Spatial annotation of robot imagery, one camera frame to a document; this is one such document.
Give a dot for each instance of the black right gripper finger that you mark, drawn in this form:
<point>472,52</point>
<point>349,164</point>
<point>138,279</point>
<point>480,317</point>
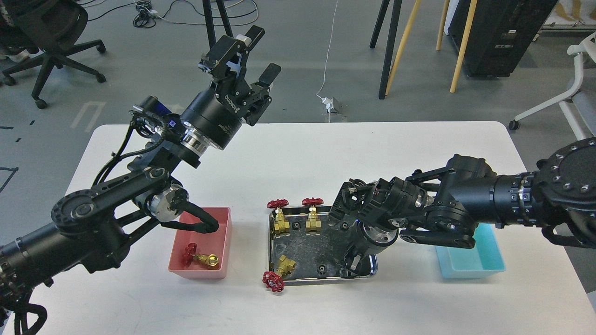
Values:
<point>350,265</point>

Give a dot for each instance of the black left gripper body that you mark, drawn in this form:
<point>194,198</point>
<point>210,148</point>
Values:
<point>217,112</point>

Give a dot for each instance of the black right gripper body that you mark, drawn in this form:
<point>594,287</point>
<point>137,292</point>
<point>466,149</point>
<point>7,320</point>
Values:
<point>368,241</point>

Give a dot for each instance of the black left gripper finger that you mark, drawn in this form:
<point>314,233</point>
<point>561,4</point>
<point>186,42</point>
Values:
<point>227,59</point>
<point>262,85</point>

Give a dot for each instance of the brass valve red wheel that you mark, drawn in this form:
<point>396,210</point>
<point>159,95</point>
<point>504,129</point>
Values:
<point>189,256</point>

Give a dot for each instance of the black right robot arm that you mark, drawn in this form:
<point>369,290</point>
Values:
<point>443,207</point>

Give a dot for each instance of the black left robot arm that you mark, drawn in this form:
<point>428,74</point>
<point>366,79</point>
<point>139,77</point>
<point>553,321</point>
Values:
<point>135,190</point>

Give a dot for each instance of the brass valve upright middle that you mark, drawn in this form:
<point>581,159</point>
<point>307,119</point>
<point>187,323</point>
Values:
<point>313,222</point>

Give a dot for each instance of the brass valve far left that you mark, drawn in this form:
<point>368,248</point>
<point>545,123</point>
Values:
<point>281,224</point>

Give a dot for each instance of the brass valve bottom left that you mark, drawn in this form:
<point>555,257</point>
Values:
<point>274,280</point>

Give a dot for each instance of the light blue plastic box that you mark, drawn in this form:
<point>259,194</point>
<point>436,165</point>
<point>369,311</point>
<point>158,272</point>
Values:
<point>483,260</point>

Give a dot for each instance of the pink plastic box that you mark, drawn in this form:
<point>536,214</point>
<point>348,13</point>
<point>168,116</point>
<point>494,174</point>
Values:
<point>217,243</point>

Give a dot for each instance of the silver metal tray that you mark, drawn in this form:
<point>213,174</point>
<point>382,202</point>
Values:
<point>309,251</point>

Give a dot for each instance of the black office chair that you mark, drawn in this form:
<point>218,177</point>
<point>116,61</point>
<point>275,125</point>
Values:
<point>53,27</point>

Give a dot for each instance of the black cabinet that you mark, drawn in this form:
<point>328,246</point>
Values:
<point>501,32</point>

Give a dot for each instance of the white charger with cable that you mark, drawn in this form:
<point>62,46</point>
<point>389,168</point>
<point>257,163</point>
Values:
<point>328,102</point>

